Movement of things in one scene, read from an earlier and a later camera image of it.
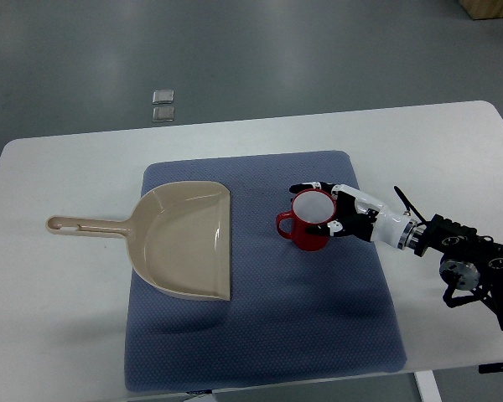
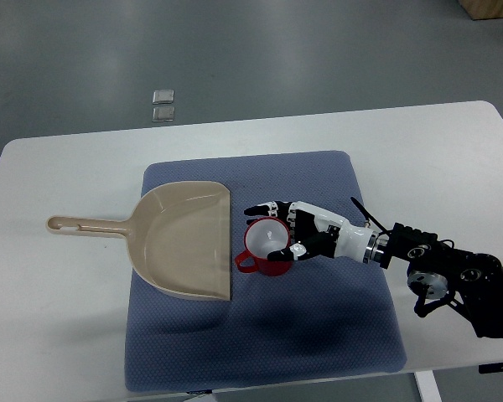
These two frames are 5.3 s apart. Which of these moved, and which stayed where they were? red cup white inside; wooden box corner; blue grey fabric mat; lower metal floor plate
Moved: red cup white inside
Stayed: blue grey fabric mat; wooden box corner; lower metal floor plate
